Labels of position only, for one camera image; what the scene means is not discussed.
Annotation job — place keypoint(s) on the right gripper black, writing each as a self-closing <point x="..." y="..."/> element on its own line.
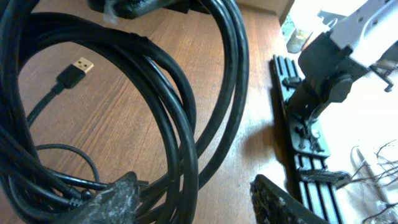
<point x="130" y="9"/>

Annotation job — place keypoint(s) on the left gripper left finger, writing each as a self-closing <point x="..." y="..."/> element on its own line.
<point x="116" y="204"/>

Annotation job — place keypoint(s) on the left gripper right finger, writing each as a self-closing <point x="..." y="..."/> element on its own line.
<point x="273" y="205"/>

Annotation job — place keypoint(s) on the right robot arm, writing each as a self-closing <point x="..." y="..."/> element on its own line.
<point x="331" y="63"/>

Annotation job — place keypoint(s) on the black aluminium rail base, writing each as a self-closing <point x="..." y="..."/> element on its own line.
<point x="302" y="152"/>

